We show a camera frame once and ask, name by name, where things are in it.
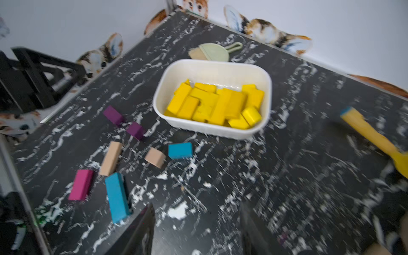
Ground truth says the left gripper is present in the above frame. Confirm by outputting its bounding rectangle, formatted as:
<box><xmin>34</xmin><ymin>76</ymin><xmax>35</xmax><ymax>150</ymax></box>
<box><xmin>1</xmin><ymin>47</ymin><xmax>86</xmax><ymax>113</ymax></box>

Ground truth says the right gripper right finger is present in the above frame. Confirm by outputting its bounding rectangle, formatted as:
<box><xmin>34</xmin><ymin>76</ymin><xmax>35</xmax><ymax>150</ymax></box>
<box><xmin>239</xmin><ymin>204</ymin><xmax>286</xmax><ymax>255</ymax></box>

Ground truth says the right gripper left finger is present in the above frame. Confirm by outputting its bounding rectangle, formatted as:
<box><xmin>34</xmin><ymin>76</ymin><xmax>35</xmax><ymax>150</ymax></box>
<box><xmin>105</xmin><ymin>204</ymin><xmax>156</xmax><ymax>255</ymax></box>

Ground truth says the white plastic tray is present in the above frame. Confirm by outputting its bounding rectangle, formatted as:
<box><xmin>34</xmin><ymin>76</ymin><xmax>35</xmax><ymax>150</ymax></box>
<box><xmin>153</xmin><ymin>59</ymin><xmax>273</xmax><ymax>140</ymax></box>

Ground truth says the teal long block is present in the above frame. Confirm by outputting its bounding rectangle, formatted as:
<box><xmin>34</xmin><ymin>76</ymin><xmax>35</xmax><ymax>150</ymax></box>
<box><xmin>105</xmin><ymin>172</ymin><xmax>130</xmax><ymax>223</ymax></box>

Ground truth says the magenta block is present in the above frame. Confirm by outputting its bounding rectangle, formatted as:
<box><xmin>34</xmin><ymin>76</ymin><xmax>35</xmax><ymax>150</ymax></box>
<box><xmin>69</xmin><ymin>170</ymin><xmax>94</xmax><ymax>201</ymax></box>

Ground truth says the natural wood block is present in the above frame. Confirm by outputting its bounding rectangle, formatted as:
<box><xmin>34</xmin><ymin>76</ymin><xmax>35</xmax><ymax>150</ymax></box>
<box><xmin>98</xmin><ymin>141</ymin><xmax>123</xmax><ymax>176</ymax></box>

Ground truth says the small natural wood cube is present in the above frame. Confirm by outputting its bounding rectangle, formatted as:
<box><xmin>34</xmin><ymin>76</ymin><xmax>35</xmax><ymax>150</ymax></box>
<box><xmin>145</xmin><ymin>148</ymin><xmax>166</xmax><ymax>169</ymax></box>

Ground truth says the purple long block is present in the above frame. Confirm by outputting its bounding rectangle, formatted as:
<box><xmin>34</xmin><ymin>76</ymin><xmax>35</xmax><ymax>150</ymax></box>
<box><xmin>103</xmin><ymin>106</ymin><xmax>125</xmax><ymax>126</ymax></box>

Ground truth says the small teal block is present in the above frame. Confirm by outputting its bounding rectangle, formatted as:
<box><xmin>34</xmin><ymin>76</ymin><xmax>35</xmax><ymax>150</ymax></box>
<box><xmin>168</xmin><ymin>142</ymin><xmax>193</xmax><ymax>159</ymax></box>

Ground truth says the purple small block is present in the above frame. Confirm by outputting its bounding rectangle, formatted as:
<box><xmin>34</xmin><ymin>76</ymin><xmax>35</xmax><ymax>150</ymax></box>
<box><xmin>126</xmin><ymin>122</ymin><xmax>145</xmax><ymax>141</ymax></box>

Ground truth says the pink pot green plant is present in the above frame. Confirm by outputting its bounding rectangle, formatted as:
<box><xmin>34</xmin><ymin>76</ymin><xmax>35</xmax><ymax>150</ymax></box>
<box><xmin>362</xmin><ymin>211</ymin><xmax>408</xmax><ymax>255</ymax></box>

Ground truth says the yellow toy shovel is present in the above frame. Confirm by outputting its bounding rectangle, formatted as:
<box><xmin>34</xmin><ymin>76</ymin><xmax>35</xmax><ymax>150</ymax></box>
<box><xmin>340</xmin><ymin>107</ymin><xmax>408</xmax><ymax>178</ymax></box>

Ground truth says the green hand brush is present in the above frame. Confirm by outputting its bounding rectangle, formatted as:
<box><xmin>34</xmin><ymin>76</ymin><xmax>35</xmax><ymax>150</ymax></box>
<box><xmin>188</xmin><ymin>42</ymin><xmax>243</xmax><ymax>62</ymax></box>

